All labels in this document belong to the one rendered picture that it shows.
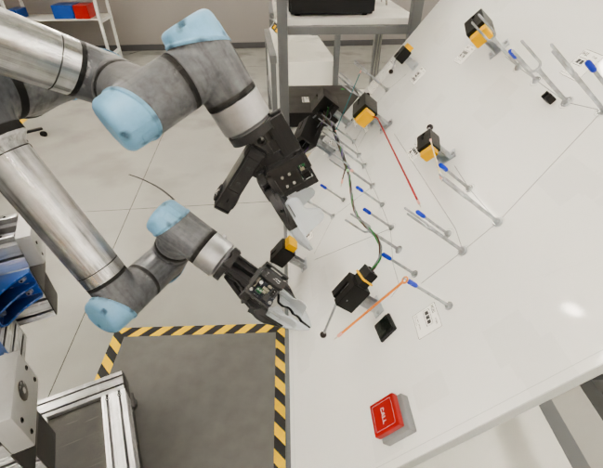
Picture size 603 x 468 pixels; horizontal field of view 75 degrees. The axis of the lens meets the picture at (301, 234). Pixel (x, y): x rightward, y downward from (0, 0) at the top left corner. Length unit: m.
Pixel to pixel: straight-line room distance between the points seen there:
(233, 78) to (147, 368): 1.78
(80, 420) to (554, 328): 1.65
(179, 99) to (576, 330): 0.55
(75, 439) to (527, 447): 1.48
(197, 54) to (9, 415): 0.59
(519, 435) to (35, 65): 1.12
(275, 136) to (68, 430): 1.52
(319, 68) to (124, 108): 3.30
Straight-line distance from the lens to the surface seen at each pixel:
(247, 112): 0.55
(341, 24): 1.54
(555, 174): 0.71
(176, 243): 0.74
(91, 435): 1.82
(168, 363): 2.15
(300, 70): 3.74
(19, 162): 0.73
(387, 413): 0.66
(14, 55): 0.60
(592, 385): 1.00
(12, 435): 0.81
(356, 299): 0.75
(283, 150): 0.59
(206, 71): 0.54
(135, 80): 0.53
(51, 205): 0.72
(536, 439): 1.11
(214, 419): 1.94
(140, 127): 0.51
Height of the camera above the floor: 1.69
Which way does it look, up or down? 38 degrees down
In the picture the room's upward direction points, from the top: straight up
